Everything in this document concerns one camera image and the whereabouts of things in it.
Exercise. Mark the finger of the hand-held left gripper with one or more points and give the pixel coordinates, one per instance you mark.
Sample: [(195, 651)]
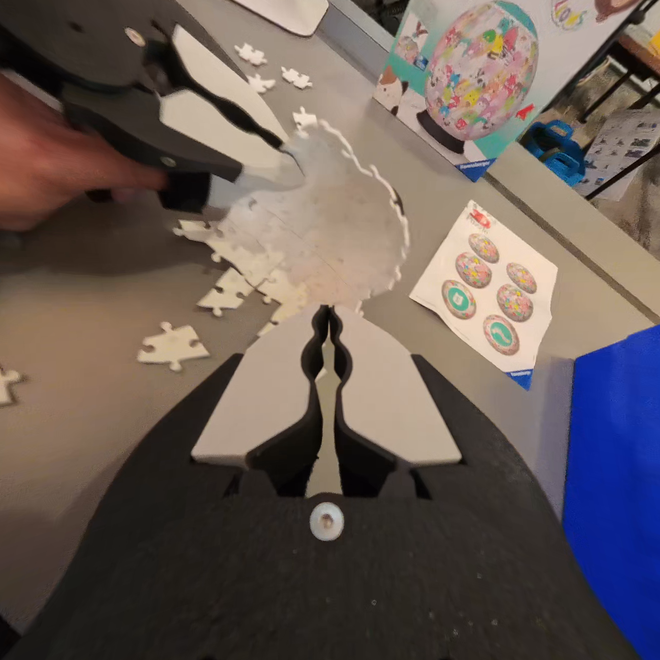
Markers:
[(216, 72), (206, 129)]

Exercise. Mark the printed paper sheet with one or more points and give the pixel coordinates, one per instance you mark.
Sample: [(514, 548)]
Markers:
[(618, 149)]

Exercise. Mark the printed instruction sheet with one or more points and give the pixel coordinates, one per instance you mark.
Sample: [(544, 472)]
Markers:
[(490, 288)]

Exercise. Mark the blue plastic bin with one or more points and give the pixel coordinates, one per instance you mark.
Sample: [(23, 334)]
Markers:
[(613, 490)]

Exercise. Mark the blue fabric bag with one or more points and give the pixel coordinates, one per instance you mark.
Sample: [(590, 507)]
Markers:
[(557, 154)]

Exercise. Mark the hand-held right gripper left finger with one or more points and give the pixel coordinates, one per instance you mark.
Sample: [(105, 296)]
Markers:
[(258, 407)]

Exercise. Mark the brown table black legs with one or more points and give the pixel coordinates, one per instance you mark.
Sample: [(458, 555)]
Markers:
[(639, 49)]

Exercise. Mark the heap of white puzzle pieces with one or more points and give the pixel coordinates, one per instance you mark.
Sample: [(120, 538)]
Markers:
[(251, 54)]

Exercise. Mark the white stand base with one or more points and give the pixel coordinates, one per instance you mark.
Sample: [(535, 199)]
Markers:
[(288, 13)]

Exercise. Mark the person's left hand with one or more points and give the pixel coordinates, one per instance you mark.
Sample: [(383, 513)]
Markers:
[(46, 160)]

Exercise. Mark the colourful puzzle ball box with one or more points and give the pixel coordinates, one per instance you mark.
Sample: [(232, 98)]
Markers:
[(479, 77)]

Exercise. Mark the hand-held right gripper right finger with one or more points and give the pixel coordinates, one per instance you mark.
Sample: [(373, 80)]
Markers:
[(397, 407)]

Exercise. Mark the white puzzle ball shell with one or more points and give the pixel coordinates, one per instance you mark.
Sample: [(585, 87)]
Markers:
[(335, 227)]

